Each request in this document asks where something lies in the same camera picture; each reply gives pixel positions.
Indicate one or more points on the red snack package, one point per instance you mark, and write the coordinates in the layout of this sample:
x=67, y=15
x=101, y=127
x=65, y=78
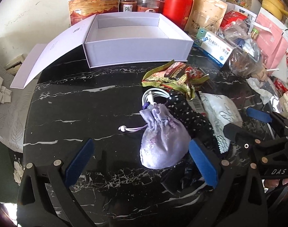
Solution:
x=230, y=17

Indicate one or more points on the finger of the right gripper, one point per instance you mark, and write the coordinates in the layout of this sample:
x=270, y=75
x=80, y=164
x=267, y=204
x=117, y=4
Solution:
x=276, y=121
x=248, y=140

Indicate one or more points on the clear jar orange label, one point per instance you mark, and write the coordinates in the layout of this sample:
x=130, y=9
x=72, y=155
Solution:
x=148, y=6

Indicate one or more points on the yellow bowl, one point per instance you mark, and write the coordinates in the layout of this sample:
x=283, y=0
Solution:
x=275, y=7

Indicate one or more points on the white open gift box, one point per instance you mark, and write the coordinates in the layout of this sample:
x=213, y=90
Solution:
x=111, y=39

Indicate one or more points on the pink paper shopping bag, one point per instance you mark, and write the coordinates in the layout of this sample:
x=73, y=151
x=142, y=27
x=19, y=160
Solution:
x=273, y=41

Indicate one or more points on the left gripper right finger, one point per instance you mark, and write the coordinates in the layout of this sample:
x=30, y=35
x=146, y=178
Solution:
x=238, y=198

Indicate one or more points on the white printed sachet pillow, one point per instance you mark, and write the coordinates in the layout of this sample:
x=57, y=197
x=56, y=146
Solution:
x=220, y=111

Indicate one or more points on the clear plastic bag with items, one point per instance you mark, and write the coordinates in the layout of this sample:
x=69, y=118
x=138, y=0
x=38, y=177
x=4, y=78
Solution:
x=246, y=57

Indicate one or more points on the green red snack bag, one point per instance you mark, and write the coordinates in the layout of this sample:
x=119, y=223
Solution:
x=177, y=76

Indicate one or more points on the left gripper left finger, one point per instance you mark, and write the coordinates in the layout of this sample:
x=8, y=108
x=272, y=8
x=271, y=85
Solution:
x=34, y=207

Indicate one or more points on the green striped small box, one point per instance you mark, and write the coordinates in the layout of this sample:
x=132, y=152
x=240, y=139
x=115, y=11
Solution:
x=200, y=37

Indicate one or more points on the red spicy snack packet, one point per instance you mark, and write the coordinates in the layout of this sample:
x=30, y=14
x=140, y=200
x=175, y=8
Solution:
x=196, y=104

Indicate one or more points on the clear jar dried tangerine peel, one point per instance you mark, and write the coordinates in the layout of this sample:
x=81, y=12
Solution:
x=128, y=5

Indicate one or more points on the white blue medicine box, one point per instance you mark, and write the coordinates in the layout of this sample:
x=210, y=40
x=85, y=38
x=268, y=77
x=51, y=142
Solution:
x=216, y=49

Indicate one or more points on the kraft paper pouch bag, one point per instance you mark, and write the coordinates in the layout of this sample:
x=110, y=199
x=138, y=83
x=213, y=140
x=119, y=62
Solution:
x=207, y=14

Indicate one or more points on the red tea canister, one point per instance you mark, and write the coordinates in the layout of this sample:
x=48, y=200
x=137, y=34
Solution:
x=178, y=11

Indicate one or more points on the black white polka-dot scrunchie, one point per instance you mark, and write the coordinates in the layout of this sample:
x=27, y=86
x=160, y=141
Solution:
x=195, y=123

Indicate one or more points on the lavender satin drawstring pouch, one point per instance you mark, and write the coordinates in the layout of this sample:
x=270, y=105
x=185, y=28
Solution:
x=165, y=140

